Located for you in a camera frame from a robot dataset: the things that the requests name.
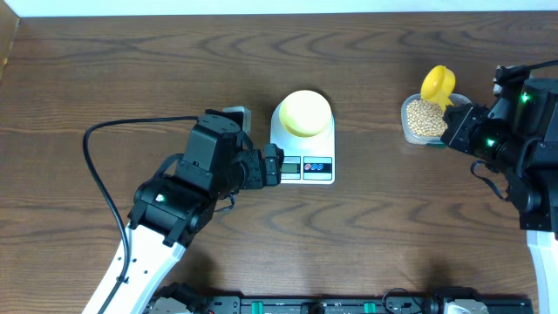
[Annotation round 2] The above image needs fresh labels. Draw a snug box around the yellow measuring scoop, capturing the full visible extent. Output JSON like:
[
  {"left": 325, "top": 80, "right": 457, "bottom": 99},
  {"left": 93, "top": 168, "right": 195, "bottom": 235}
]
[{"left": 420, "top": 65, "right": 456, "bottom": 112}]

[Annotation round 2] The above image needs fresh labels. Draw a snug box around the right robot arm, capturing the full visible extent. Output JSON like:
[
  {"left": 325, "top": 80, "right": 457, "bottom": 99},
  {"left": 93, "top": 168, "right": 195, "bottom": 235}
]
[{"left": 441, "top": 60, "right": 557, "bottom": 313}]

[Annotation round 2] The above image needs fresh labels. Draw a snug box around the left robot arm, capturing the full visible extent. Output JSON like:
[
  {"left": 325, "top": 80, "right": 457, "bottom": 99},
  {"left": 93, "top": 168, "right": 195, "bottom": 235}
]
[{"left": 82, "top": 106, "right": 284, "bottom": 313}]

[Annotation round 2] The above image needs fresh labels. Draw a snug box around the white digital kitchen scale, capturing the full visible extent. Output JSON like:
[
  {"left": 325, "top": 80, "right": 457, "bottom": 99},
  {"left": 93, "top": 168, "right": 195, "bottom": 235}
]
[{"left": 270, "top": 101, "right": 336, "bottom": 185}]

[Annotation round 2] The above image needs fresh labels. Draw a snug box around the pale yellow bowl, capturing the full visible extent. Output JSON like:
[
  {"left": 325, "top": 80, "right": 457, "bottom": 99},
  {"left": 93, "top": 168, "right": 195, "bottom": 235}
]
[{"left": 279, "top": 90, "right": 332, "bottom": 138}]

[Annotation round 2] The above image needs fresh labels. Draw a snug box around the soybeans pile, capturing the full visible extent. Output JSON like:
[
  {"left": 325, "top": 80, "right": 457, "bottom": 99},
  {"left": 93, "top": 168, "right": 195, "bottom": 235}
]
[{"left": 406, "top": 99, "right": 447, "bottom": 137}]

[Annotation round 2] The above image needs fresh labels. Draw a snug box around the right black cable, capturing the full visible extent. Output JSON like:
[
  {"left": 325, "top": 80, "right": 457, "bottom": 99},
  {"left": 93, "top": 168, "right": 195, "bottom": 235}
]
[{"left": 496, "top": 58, "right": 558, "bottom": 86}]

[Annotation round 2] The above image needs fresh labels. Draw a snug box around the black cable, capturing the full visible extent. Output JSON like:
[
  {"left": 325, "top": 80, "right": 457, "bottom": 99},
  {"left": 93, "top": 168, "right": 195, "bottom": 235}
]
[
  {"left": 82, "top": 115, "right": 200, "bottom": 314},
  {"left": 496, "top": 58, "right": 558, "bottom": 86}
]

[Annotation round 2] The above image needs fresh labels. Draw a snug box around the left black cable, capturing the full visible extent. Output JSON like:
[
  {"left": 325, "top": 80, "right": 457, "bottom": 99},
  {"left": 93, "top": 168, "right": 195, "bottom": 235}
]
[{"left": 82, "top": 115, "right": 200, "bottom": 314}]

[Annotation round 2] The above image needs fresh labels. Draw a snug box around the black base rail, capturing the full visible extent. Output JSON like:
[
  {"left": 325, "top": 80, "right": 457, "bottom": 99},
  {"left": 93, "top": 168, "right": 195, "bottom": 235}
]
[{"left": 145, "top": 283, "right": 534, "bottom": 314}]

